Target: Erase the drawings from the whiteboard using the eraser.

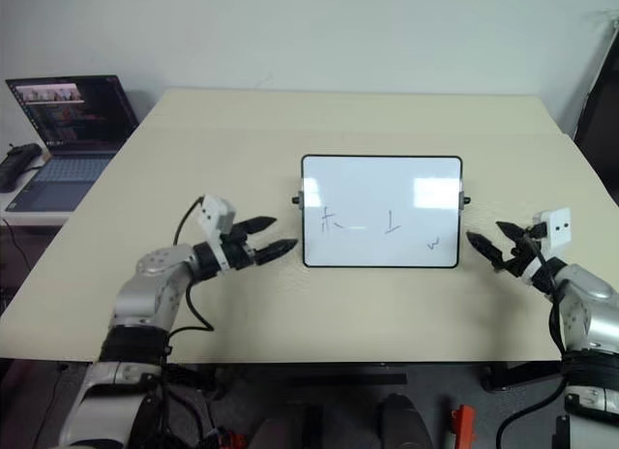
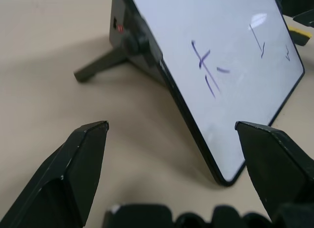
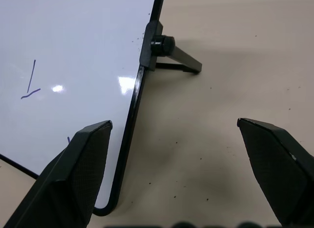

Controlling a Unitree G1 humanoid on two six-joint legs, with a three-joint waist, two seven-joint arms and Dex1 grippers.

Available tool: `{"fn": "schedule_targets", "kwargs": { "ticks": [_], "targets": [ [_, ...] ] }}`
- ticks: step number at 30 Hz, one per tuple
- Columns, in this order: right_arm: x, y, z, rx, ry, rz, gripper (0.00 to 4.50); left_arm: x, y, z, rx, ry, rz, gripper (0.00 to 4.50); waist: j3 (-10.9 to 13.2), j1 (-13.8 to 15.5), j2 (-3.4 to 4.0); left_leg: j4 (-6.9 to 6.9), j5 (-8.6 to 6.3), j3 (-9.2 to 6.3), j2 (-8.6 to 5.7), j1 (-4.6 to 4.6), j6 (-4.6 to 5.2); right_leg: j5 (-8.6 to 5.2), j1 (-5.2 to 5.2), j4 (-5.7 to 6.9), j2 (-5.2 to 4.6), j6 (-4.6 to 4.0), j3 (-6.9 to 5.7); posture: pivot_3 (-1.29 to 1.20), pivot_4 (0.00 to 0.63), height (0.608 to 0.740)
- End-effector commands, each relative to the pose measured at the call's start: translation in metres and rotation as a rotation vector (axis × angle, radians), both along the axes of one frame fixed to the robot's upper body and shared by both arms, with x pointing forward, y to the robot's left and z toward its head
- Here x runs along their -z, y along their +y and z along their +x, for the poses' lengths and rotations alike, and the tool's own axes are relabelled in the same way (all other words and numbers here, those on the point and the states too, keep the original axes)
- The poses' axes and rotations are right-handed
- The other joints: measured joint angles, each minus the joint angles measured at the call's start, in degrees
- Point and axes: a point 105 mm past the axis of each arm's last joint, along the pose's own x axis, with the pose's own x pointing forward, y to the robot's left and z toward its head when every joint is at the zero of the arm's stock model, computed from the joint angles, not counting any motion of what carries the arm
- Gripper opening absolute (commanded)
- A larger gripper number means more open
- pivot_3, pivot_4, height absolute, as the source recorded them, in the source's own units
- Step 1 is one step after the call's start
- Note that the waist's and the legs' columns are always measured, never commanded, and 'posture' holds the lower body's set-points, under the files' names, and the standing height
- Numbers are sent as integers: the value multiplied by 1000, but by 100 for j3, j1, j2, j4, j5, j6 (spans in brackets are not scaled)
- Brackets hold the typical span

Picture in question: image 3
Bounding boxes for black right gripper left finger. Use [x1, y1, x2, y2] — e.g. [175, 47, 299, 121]
[0, 120, 113, 228]

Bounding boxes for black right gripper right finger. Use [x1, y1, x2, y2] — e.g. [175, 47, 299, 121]
[236, 117, 314, 228]

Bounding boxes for black-framed whiteboard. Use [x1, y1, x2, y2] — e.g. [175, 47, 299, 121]
[0, 0, 166, 217]

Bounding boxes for black whiteboard stand leg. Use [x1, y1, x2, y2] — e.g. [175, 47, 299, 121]
[139, 20, 203, 75]

